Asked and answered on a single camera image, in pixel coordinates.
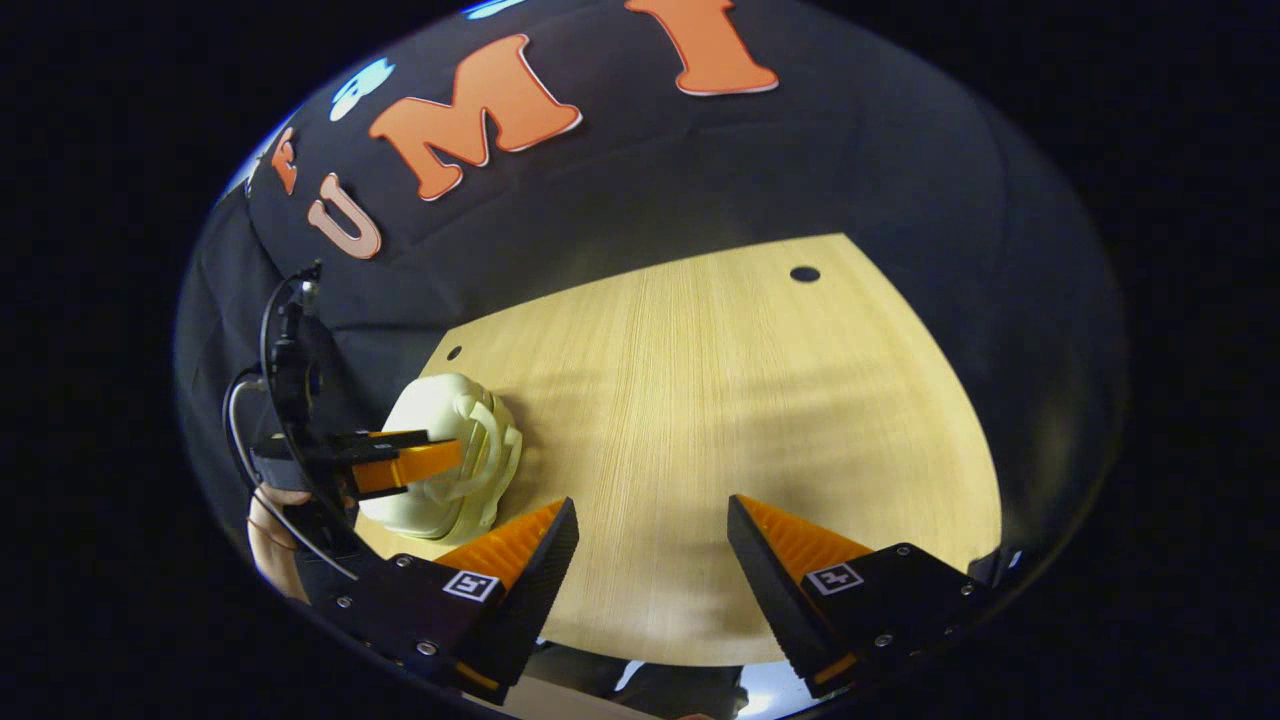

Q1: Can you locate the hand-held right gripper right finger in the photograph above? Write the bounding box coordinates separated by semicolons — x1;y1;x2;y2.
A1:
727;494;996;699

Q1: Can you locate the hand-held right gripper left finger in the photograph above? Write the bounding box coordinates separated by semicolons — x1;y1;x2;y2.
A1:
335;497;581;706

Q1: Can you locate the cream yellow suitcase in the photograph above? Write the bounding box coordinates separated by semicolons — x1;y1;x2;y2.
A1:
358;373;524;546

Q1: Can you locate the black backdrop cloth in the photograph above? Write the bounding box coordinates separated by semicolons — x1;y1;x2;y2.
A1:
175;0;1129;601

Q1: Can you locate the grey cable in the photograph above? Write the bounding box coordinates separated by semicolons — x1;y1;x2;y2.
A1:
224;372;273;493

